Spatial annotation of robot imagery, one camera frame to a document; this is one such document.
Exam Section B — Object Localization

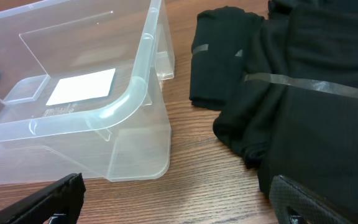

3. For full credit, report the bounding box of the clear plastic storage bin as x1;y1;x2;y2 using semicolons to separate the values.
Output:
0;0;175;185

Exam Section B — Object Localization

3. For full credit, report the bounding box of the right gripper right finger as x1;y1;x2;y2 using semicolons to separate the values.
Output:
269;175;358;224

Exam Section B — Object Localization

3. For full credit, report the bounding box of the large black taped garment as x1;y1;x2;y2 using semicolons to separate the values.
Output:
213;1;358;214

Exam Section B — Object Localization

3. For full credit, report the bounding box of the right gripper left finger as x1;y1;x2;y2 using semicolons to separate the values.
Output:
0;173;86;224

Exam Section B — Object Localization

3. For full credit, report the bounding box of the small black folded garment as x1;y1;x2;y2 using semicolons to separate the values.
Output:
189;6;265;110

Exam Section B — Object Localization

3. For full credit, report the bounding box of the white label in bin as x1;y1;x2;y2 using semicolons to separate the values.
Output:
46;68;116;106

